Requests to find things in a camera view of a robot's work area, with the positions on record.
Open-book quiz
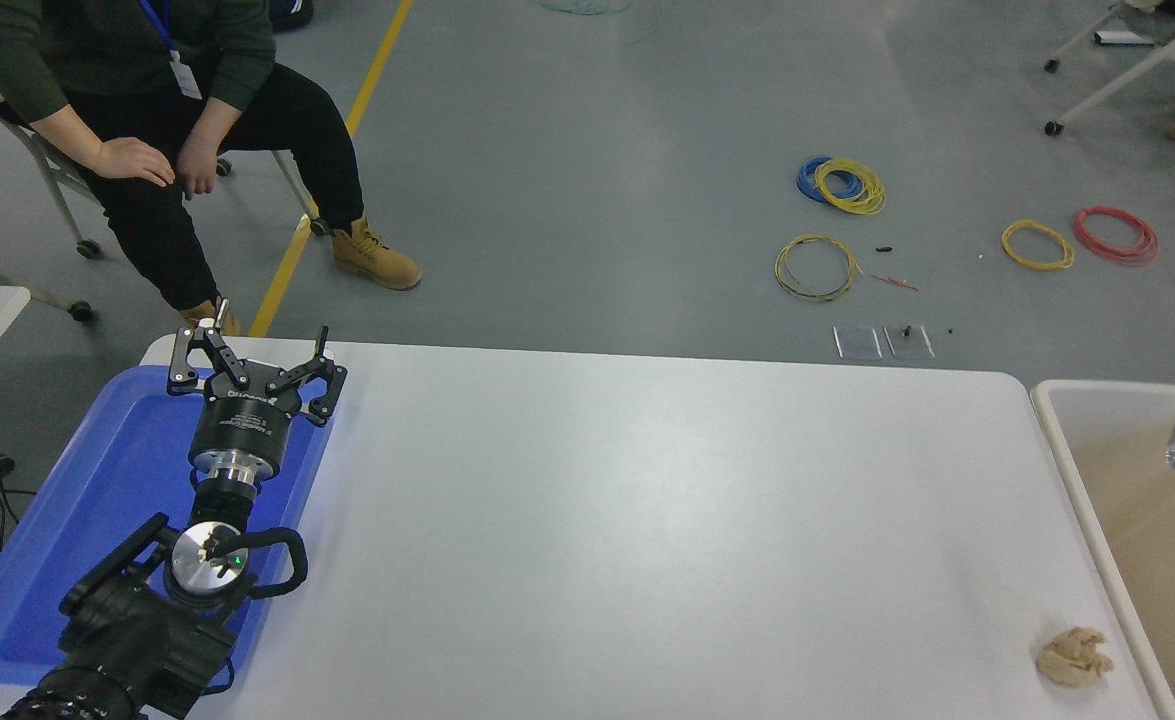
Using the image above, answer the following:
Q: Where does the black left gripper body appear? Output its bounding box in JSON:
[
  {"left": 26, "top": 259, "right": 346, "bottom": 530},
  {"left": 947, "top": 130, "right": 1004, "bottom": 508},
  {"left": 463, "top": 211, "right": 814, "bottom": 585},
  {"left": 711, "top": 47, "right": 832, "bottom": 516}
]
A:
[{"left": 190, "top": 372, "right": 301, "bottom": 465}]

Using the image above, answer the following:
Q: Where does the clear plastic plate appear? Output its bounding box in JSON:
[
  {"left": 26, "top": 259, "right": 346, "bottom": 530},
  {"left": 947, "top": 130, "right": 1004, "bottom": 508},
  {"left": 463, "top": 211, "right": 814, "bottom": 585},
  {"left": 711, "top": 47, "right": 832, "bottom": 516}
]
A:
[
  {"left": 833, "top": 325, "right": 883, "bottom": 360},
  {"left": 883, "top": 324, "right": 936, "bottom": 359}
]

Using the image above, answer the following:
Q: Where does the person's left hand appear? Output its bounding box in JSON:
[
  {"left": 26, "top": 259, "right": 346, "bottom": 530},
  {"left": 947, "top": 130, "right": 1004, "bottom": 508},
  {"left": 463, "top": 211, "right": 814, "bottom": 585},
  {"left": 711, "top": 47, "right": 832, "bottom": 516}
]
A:
[{"left": 176, "top": 131, "right": 221, "bottom": 199}]

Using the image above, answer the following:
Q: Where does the person's right hand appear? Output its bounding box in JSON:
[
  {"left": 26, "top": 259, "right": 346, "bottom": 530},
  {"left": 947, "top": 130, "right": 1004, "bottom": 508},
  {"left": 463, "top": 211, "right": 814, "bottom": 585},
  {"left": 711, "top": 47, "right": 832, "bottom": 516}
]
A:
[{"left": 97, "top": 137, "right": 177, "bottom": 188}]

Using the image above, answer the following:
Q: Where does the grey wheeled stand leg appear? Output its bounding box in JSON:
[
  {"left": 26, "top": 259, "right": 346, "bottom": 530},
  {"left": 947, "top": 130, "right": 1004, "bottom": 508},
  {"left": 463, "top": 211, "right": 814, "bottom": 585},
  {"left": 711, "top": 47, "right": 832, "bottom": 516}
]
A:
[{"left": 0, "top": 258, "right": 94, "bottom": 324}]

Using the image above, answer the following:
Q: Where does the blue plastic tray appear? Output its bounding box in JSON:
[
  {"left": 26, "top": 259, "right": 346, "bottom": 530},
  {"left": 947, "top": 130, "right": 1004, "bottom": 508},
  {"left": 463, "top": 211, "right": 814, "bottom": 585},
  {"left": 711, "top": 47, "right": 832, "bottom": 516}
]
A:
[{"left": 0, "top": 365, "right": 338, "bottom": 686}]

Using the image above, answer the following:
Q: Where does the grey wheeled chair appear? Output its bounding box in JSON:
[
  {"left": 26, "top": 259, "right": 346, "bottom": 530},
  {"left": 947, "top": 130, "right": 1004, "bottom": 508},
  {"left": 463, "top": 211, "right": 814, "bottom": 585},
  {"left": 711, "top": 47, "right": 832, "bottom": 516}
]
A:
[{"left": 0, "top": 88, "right": 333, "bottom": 259}]

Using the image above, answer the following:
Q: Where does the white ID badge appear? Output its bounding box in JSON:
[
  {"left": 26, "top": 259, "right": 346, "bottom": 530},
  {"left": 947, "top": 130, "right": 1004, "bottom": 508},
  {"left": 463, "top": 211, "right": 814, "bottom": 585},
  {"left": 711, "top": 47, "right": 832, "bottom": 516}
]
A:
[{"left": 169, "top": 48, "right": 206, "bottom": 99}]

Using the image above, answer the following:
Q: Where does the crumpled tan paper ball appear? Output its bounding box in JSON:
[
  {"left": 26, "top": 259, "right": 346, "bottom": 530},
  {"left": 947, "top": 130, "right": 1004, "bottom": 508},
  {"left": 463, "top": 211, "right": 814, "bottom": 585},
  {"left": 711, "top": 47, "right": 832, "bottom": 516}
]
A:
[{"left": 1035, "top": 627, "right": 1116, "bottom": 690}]

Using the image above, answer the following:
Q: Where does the large pale bin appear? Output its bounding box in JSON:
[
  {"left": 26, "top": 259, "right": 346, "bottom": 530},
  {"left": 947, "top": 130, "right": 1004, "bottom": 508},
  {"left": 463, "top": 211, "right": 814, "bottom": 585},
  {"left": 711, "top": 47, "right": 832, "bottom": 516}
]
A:
[{"left": 1031, "top": 380, "right": 1175, "bottom": 720}]

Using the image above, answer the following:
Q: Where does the green wire coil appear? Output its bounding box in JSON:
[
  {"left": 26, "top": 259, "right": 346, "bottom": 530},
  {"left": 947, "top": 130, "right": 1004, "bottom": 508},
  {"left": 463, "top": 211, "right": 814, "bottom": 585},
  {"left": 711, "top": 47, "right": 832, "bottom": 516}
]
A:
[{"left": 537, "top": 0, "right": 666, "bottom": 43}]

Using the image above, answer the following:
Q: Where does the yellow and black wire coil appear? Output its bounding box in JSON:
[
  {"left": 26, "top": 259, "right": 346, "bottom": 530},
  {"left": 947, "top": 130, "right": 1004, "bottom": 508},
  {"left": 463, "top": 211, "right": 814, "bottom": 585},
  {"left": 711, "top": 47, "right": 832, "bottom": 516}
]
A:
[{"left": 774, "top": 234, "right": 864, "bottom": 303}]

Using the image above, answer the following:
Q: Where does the blue wire coil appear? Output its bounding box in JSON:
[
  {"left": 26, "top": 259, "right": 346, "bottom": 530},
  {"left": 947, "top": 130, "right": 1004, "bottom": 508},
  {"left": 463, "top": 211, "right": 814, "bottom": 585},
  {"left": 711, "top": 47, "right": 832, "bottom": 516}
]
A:
[{"left": 796, "top": 155, "right": 862, "bottom": 207}]

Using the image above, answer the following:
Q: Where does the thin yellow wire coil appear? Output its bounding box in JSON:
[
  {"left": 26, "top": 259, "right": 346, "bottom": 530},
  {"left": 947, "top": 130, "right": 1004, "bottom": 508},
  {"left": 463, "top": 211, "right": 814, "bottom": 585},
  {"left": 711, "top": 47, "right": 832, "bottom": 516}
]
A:
[{"left": 1001, "top": 219, "right": 1076, "bottom": 272}]

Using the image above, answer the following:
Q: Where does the red wire coil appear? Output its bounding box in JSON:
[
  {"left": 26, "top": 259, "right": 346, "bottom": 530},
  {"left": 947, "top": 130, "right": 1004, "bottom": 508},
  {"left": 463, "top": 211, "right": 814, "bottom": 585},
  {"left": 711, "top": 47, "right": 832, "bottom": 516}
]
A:
[{"left": 1073, "top": 206, "right": 1160, "bottom": 267}]

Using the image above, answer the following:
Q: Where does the white wheeled chair frame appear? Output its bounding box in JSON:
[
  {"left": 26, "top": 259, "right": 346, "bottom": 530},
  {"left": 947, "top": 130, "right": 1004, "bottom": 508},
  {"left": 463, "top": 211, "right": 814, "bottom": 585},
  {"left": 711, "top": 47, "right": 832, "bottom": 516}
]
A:
[{"left": 1044, "top": 0, "right": 1175, "bottom": 164}]

